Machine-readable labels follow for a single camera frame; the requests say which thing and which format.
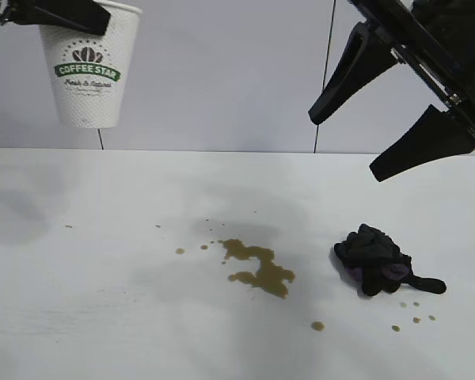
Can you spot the black cleaning cloth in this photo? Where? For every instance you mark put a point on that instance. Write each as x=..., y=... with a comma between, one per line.
x=372, y=253

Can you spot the white paper coffee cup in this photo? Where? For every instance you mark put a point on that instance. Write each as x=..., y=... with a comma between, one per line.
x=89, y=99

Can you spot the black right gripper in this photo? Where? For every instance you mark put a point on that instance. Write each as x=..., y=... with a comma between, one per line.
x=451, y=47

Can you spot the brown coffee puddle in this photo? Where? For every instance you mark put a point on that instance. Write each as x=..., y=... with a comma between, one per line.
x=267, y=273

